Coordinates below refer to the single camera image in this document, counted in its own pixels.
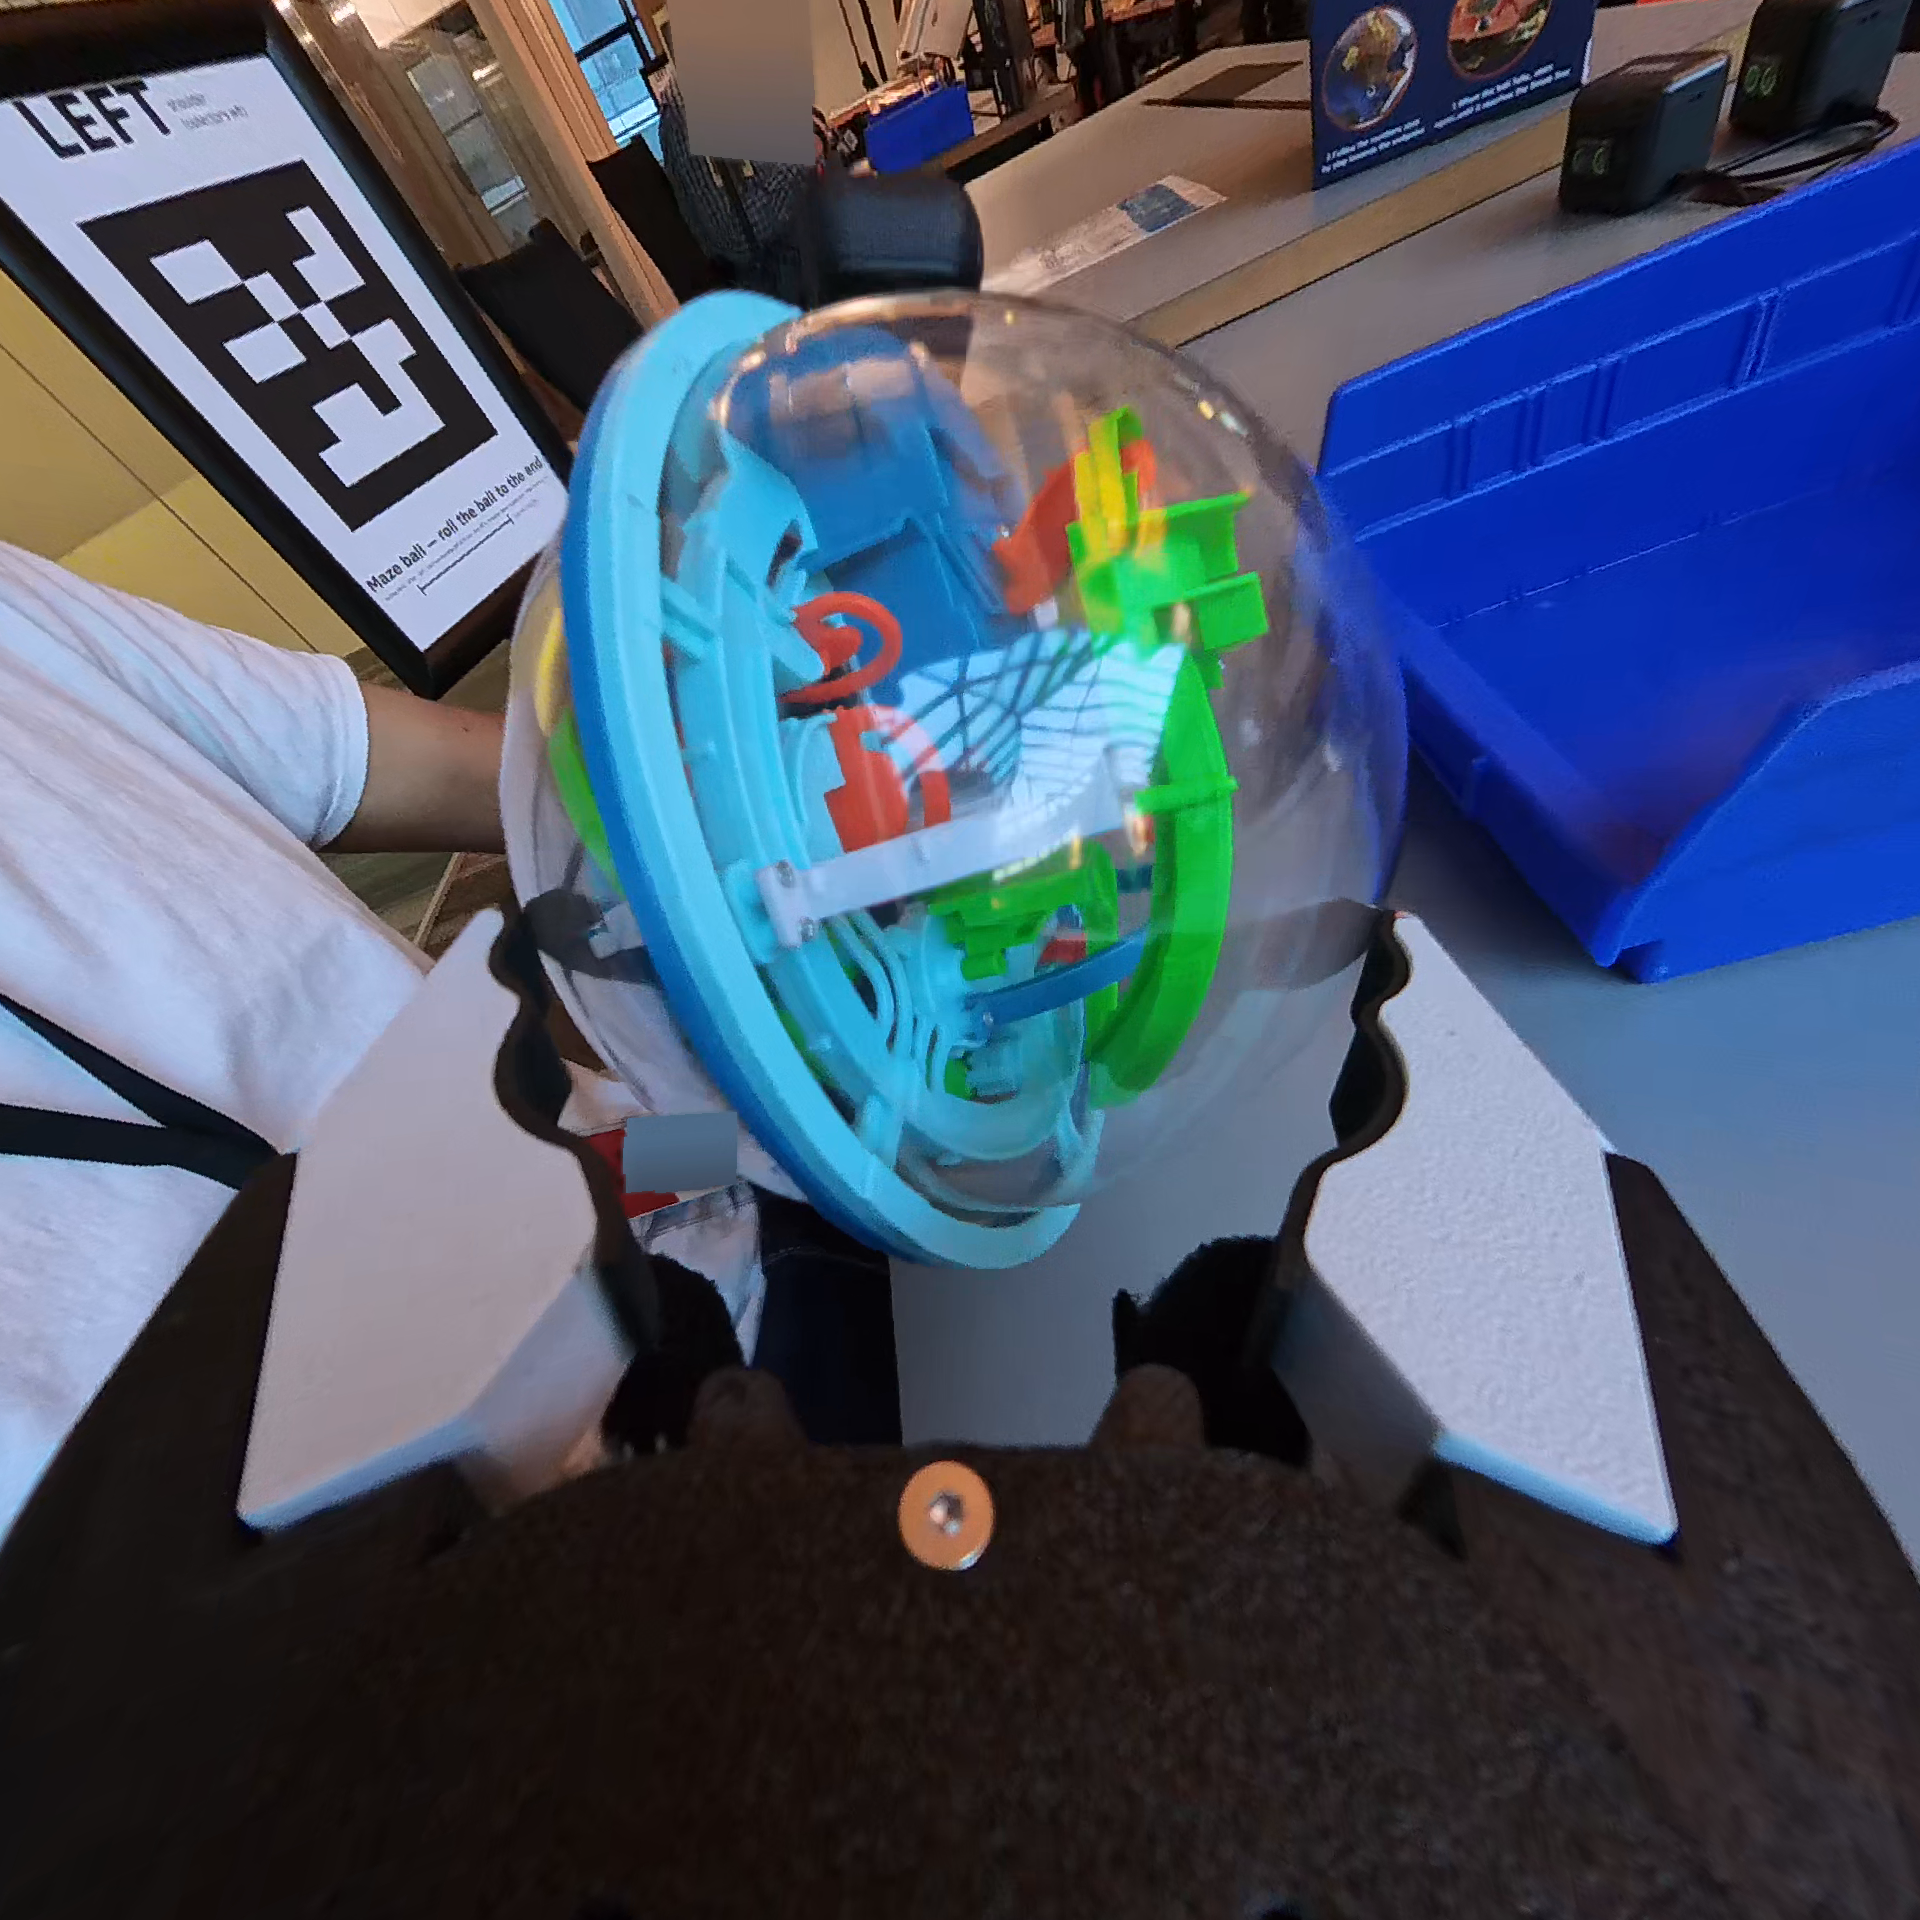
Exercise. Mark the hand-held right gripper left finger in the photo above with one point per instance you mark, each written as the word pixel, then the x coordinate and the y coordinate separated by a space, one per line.
pixel 420 1274

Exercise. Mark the blue puzzle box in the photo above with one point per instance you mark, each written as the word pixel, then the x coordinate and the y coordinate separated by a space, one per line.
pixel 1448 90

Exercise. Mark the red and white badge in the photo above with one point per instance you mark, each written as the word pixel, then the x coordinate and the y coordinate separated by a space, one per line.
pixel 609 1179

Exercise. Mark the person in white shirt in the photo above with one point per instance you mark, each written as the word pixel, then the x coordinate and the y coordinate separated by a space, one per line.
pixel 151 901

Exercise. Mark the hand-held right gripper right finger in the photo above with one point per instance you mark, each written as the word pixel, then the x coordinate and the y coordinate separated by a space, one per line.
pixel 1500 1291

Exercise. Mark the black chair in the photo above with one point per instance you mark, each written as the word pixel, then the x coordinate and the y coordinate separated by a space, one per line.
pixel 653 219
pixel 549 315

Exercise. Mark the black charger box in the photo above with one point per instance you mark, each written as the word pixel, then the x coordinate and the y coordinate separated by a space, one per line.
pixel 1814 68
pixel 1642 134

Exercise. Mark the clear plastic maze ball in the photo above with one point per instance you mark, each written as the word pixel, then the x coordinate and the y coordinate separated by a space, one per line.
pixel 901 751

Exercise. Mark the large blue plastic bin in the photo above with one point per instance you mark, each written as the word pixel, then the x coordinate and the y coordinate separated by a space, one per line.
pixel 1650 601

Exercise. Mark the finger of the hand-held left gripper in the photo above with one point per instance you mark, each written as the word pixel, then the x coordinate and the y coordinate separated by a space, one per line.
pixel 892 240

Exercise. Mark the dark trousers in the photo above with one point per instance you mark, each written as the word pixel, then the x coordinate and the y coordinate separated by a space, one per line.
pixel 824 1321

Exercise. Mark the small blue plastic bin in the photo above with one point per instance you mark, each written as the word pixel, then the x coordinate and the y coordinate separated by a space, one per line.
pixel 919 128

